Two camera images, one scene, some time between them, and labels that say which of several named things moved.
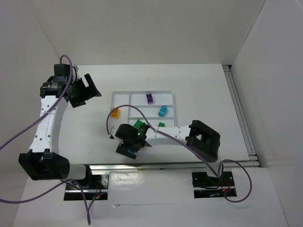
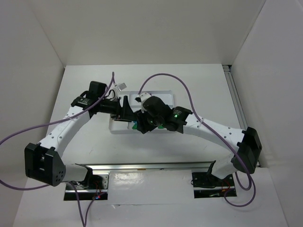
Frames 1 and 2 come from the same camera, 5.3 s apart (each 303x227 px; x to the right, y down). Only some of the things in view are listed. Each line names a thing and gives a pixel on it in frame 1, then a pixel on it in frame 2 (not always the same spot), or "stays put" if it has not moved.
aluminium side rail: [241, 116] stays put
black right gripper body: [128, 146] to [142, 122]
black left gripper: [83, 92] to [121, 108]
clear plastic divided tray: [157, 106] stays put
